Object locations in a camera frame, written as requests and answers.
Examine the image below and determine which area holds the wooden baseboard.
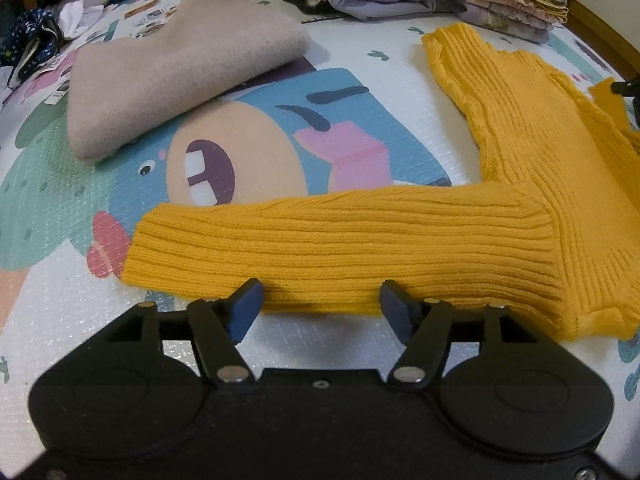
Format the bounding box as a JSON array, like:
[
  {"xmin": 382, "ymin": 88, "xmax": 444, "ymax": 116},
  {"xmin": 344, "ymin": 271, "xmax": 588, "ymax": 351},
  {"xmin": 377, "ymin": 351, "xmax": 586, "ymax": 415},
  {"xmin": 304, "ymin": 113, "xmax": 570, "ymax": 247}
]
[{"xmin": 569, "ymin": 0, "xmax": 640, "ymax": 81}]

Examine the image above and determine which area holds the cartoon printed play mat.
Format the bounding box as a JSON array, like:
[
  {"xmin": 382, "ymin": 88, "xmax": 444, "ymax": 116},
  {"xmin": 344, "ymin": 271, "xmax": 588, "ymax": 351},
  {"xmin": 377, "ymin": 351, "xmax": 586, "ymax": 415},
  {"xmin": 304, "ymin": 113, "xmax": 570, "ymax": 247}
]
[{"xmin": 0, "ymin": 0, "xmax": 640, "ymax": 411}]

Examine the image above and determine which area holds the folded beige sweater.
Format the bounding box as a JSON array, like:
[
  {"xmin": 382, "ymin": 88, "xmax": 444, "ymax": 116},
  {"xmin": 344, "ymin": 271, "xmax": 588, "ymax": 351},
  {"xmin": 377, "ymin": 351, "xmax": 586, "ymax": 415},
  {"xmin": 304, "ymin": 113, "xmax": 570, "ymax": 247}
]
[{"xmin": 66, "ymin": 0, "xmax": 309, "ymax": 162}]

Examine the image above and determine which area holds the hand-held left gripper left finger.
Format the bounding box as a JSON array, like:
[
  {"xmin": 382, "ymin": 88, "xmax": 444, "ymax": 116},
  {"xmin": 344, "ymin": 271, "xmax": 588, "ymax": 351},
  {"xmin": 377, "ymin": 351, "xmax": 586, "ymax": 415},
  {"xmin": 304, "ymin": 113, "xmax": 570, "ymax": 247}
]
[{"xmin": 102, "ymin": 279, "xmax": 264, "ymax": 387}]

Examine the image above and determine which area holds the folded lavender garment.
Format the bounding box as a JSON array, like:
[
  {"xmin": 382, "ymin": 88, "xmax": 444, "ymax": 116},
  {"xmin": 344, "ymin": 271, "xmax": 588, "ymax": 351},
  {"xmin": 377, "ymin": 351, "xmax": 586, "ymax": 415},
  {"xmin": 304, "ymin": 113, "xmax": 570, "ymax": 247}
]
[{"xmin": 321, "ymin": 0, "xmax": 469, "ymax": 24}]

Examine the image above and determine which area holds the stack of folded pastel clothes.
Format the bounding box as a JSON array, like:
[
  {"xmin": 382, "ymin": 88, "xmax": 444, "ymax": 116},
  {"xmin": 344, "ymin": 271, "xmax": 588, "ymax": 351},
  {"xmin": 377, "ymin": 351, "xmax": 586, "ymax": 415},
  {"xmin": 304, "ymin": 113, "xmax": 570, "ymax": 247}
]
[{"xmin": 449, "ymin": 0, "xmax": 577, "ymax": 44}]

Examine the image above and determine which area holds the yellow ribbed knit sweater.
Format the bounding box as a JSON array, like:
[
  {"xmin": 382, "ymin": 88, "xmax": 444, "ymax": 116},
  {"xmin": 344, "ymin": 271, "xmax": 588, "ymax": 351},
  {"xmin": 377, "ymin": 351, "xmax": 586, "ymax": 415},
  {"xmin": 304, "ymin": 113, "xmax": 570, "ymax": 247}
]
[{"xmin": 122, "ymin": 22, "xmax": 640, "ymax": 343}]

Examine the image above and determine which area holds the navy dotted cloth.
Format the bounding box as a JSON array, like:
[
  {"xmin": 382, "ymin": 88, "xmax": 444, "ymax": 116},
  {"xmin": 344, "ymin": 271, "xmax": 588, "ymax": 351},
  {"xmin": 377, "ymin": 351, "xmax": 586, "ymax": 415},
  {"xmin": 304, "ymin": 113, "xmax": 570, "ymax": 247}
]
[{"xmin": 0, "ymin": 7, "xmax": 64, "ymax": 82}]

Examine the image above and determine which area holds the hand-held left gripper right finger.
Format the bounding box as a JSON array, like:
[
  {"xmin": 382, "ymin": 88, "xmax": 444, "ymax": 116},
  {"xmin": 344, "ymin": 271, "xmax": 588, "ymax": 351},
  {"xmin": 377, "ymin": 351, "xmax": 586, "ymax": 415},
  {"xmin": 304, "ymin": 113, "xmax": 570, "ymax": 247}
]
[{"xmin": 378, "ymin": 280, "xmax": 541, "ymax": 389}]

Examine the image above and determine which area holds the white crumpled cloth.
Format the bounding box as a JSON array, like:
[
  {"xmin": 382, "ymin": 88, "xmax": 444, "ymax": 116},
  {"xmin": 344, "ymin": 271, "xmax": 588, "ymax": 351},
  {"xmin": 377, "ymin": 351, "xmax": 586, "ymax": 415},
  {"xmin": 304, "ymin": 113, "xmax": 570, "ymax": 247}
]
[{"xmin": 54, "ymin": 0, "xmax": 104, "ymax": 39}]

